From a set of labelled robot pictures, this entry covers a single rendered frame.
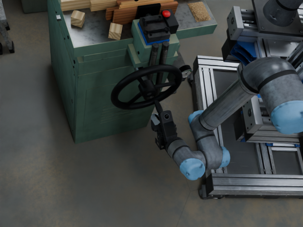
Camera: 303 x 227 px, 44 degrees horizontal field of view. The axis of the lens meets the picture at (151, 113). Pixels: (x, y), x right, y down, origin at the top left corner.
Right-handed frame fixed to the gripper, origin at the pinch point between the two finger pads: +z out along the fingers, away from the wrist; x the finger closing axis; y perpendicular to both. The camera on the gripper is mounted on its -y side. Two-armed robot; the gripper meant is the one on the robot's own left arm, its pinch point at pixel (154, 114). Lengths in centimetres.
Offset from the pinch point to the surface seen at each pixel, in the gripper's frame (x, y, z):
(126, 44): -6.8, -26.6, 12.1
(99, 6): -13.3, -39.3, 22.6
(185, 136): 40, 55, 44
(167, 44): 3.8, -30.4, -2.2
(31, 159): -49, 50, 54
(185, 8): 22.2, -34.8, 19.4
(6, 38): -47, 1, 109
